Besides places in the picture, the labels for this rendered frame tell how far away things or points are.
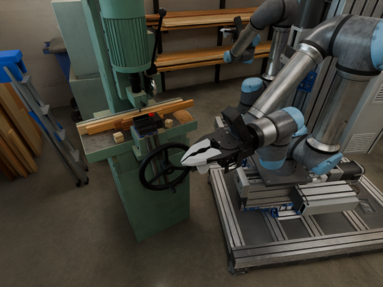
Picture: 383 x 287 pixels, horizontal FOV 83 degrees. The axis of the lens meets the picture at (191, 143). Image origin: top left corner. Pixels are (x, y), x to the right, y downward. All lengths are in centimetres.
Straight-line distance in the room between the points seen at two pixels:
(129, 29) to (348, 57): 78
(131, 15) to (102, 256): 150
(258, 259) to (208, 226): 49
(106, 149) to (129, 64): 41
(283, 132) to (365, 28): 34
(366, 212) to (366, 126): 80
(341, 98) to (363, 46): 16
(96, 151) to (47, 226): 114
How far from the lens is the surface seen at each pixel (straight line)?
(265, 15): 130
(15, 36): 352
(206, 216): 187
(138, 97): 116
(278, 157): 69
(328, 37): 82
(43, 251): 202
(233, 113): 48
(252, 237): 159
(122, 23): 103
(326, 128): 88
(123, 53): 106
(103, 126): 123
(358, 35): 78
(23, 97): 187
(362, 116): 133
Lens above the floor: 156
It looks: 38 degrees down
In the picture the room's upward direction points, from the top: straight up
